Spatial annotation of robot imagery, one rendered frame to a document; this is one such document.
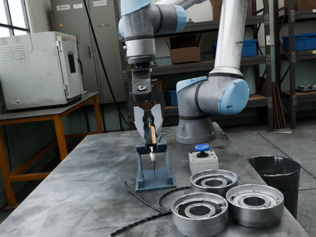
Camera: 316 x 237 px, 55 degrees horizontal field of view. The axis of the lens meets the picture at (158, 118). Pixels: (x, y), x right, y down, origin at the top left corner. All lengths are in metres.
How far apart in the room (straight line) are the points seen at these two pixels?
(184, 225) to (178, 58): 3.56
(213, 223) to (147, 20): 0.49
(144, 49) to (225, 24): 0.38
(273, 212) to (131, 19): 0.53
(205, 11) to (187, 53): 0.85
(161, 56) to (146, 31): 3.80
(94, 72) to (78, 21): 0.71
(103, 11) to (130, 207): 3.90
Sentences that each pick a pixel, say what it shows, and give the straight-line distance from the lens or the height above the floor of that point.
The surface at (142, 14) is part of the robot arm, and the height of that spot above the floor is 1.22.
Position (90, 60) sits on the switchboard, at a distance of 4.45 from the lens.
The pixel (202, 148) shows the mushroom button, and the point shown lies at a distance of 0.82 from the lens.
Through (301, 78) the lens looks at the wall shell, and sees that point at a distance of 5.02.
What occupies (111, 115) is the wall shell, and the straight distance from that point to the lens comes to 4.72.
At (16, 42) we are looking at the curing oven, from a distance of 2.91.
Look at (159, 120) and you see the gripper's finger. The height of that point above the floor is 0.96.
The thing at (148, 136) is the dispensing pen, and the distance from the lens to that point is 0.79.
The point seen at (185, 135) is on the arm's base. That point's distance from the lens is 1.13.
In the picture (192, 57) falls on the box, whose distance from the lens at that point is 4.05.
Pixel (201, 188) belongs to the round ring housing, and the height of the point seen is 0.84.
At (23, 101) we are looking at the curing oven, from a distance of 2.92.
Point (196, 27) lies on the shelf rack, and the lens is 4.02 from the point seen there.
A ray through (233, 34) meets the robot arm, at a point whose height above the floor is 1.16.
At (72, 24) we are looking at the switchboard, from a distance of 4.53.
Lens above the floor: 1.12
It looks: 11 degrees down
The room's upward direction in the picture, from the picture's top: 6 degrees counter-clockwise
